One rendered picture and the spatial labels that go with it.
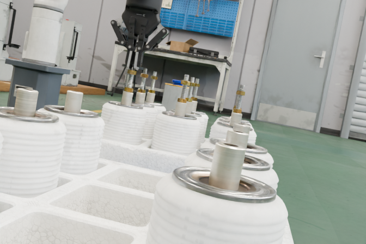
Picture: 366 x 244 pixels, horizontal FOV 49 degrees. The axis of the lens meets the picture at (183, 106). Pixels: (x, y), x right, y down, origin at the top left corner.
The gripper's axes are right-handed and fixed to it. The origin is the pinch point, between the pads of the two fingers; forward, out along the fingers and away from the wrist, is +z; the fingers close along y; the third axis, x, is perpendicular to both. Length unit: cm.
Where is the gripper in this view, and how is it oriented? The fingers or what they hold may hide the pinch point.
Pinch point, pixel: (134, 60)
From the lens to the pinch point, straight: 87.0
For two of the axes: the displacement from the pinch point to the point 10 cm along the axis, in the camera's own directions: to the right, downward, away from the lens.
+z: -1.8, 9.8, 0.6
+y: -9.7, -1.9, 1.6
